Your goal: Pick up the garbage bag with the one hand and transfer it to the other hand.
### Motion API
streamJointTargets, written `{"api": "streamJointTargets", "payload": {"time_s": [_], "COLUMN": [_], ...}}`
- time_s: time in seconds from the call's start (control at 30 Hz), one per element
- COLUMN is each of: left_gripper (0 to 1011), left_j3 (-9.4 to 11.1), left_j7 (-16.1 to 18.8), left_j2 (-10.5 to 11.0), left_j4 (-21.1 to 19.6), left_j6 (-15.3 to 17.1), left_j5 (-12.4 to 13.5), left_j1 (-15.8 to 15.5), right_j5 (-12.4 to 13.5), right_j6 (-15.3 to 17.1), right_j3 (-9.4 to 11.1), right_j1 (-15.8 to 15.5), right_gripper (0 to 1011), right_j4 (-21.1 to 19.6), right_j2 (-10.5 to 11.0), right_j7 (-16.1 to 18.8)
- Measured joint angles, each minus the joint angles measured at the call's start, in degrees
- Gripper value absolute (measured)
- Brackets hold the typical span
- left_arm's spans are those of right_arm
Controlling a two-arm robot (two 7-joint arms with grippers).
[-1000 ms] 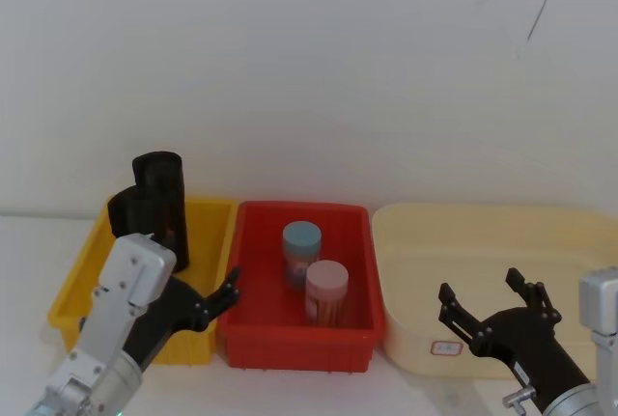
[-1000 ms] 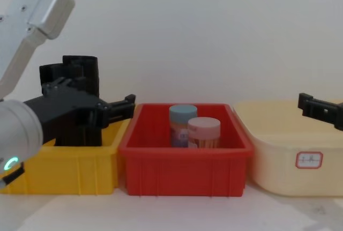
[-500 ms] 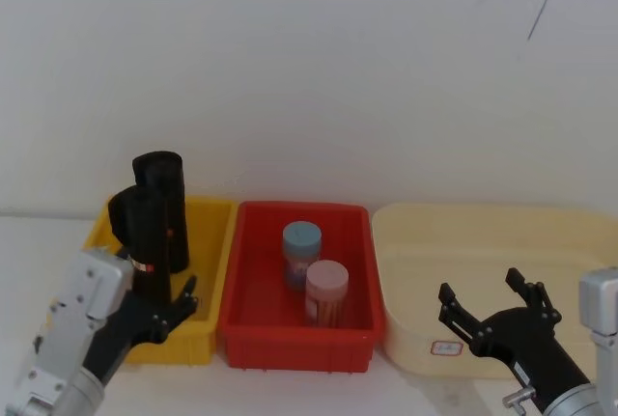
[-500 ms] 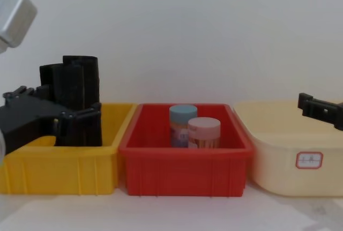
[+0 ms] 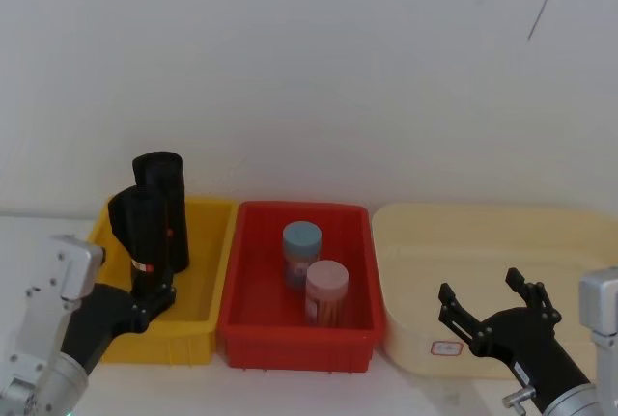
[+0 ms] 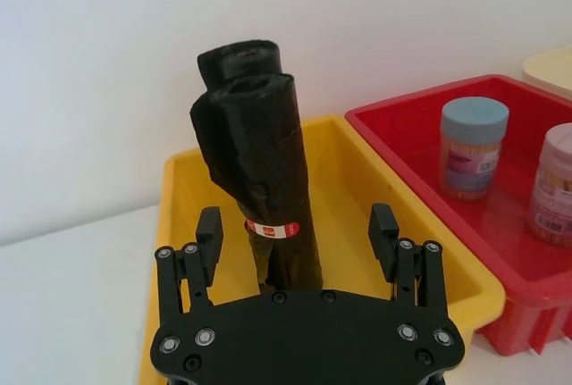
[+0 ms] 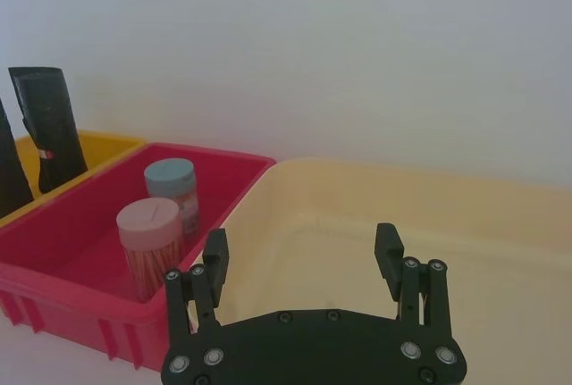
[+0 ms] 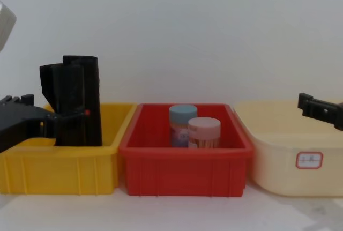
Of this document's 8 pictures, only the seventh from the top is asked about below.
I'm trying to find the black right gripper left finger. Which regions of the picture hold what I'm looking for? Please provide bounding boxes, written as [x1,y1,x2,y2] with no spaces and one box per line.
[163,228,231,350]

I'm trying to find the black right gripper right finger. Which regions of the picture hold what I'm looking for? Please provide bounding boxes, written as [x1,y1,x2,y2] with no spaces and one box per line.
[374,222,453,338]

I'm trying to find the clear jar with pink lid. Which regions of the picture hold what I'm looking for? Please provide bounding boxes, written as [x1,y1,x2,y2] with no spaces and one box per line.
[115,198,185,304]

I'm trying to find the cream plastic bin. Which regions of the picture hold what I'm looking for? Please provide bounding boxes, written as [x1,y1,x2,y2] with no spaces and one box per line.
[187,157,572,385]

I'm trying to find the clear jar with blue lid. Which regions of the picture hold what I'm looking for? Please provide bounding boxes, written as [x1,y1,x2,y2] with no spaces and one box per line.
[143,157,201,247]

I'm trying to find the red plastic bin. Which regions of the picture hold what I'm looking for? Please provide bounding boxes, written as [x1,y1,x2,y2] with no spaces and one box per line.
[0,142,278,362]

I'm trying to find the yellow plastic bin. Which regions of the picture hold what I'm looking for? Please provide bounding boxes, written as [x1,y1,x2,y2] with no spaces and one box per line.
[0,130,147,228]

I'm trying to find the plain black pouch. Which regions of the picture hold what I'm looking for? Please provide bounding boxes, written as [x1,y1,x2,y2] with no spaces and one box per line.
[0,97,36,219]

